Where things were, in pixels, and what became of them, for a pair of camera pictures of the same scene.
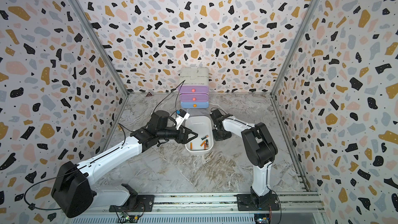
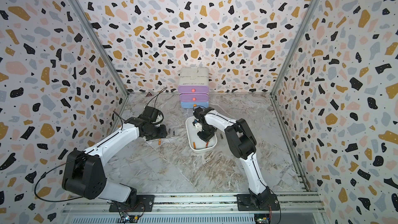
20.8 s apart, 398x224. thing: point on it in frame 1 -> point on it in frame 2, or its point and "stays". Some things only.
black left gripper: [184, 139] -> [164, 134]
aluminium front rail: [295, 208] stays
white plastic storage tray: [202, 125] stays
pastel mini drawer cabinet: [194, 87] stays
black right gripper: [216, 138] -> [204, 138]
